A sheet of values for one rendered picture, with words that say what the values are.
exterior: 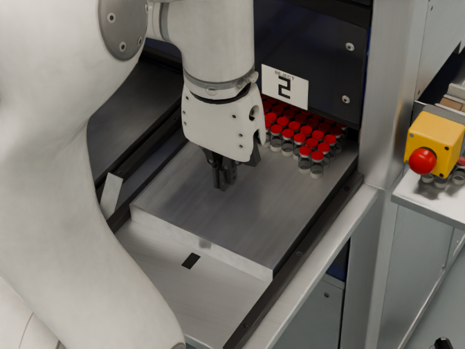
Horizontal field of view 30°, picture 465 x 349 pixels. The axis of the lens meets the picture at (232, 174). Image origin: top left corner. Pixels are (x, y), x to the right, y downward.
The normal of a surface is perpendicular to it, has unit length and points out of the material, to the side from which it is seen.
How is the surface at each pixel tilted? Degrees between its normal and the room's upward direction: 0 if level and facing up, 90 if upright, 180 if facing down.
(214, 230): 0
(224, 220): 0
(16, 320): 20
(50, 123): 100
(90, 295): 69
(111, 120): 0
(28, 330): 29
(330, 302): 90
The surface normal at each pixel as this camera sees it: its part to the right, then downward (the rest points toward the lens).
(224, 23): 0.26, 0.68
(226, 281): -0.04, -0.71
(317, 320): -0.54, 0.61
